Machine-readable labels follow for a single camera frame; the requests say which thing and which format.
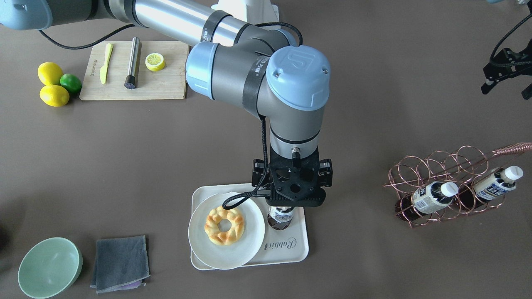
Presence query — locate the tea bottle rear rack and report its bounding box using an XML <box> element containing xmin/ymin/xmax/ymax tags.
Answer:
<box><xmin>458</xmin><ymin>165</ymin><xmax>524</xmax><ymax>210</ymax></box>

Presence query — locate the green lime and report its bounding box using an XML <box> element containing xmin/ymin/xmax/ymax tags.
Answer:
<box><xmin>59</xmin><ymin>74</ymin><xmax>82</xmax><ymax>95</ymax></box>

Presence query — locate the mint green bowl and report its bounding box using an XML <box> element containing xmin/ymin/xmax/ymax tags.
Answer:
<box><xmin>18</xmin><ymin>237</ymin><xmax>83</xmax><ymax>299</ymax></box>

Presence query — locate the yellow lemon far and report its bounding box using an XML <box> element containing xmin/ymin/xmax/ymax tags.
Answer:
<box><xmin>37</xmin><ymin>62</ymin><xmax>64</xmax><ymax>86</ymax></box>

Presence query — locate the yellow lemon near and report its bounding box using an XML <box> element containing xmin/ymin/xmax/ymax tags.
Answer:
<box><xmin>39</xmin><ymin>85</ymin><xmax>70</xmax><ymax>107</ymax></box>

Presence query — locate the half lemon slice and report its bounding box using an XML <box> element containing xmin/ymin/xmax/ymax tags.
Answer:
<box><xmin>145</xmin><ymin>53</ymin><xmax>165</xmax><ymax>71</ymax></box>

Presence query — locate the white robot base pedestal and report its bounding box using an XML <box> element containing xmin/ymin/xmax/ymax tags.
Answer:
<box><xmin>211</xmin><ymin>0</ymin><xmax>279</xmax><ymax>24</ymax></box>

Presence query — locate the tea bottle front rack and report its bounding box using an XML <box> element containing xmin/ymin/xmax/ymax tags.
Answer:
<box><xmin>395</xmin><ymin>181</ymin><xmax>459</xmax><ymax>221</ymax></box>

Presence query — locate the steel muddler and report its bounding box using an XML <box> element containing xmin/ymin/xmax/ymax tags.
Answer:
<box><xmin>124</xmin><ymin>37</ymin><xmax>141</xmax><ymax>90</ymax></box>

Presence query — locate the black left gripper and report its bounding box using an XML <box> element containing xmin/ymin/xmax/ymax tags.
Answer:
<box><xmin>481</xmin><ymin>47</ymin><xmax>532</xmax><ymax>100</ymax></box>

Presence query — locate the cream serving tray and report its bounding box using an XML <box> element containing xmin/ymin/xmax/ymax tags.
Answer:
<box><xmin>188</xmin><ymin>183</ymin><xmax>308</xmax><ymax>270</ymax></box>

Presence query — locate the white plate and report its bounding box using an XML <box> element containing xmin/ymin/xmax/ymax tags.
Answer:
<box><xmin>188</xmin><ymin>191</ymin><xmax>266</xmax><ymax>270</ymax></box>

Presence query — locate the yellow plastic knife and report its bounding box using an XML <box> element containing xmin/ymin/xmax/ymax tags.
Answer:
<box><xmin>99</xmin><ymin>43</ymin><xmax>113</xmax><ymax>85</ymax></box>

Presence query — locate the tea bottle rack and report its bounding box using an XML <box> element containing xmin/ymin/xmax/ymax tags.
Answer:
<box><xmin>395</xmin><ymin>181</ymin><xmax>459</xmax><ymax>221</ymax></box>
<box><xmin>458</xmin><ymin>165</ymin><xmax>524</xmax><ymax>210</ymax></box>

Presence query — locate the yellow lemon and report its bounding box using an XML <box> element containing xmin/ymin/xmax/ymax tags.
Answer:
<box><xmin>37</xmin><ymin>62</ymin><xmax>64</xmax><ymax>86</ymax></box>
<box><xmin>39</xmin><ymin>85</ymin><xmax>70</xmax><ymax>107</ymax></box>

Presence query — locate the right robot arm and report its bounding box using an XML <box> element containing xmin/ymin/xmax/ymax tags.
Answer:
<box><xmin>1</xmin><ymin>0</ymin><xmax>333</xmax><ymax>207</ymax></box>

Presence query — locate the copper wire bottle rack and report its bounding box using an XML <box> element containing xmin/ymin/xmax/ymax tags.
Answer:
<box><xmin>388</xmin><ymin>142</ymin><xmax>531</xmax><ymax>227</ymax></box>

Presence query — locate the braided donut pastry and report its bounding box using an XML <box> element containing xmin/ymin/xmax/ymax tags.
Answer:
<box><xmin>204</xmin><ymin>206</ymin><xmax>246</xmax><ymax>246</ymax></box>

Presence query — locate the wooden cutting board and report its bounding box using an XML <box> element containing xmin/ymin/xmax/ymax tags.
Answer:
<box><xmin>79</xmin><ymin>40</ymin><xmax>190</xmax><ymax>100</ymax></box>

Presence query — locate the tea bottle carried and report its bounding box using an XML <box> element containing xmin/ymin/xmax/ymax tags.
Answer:
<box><xmin>267</xmin><ymin>206</ymin><xmax>295</xmax><ymax>230</ymax></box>

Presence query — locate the grey folded cloth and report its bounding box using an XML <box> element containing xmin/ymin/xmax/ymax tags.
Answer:
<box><xmin>91</xmin><ymin>235</ymin><xmax>150</xmax><ymax>294</ymax></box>

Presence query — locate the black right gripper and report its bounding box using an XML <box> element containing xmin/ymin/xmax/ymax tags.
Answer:
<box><xmin>251</xmin><ymin>149</ymin><xmax>333</xmax><ymax>207</ymax></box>

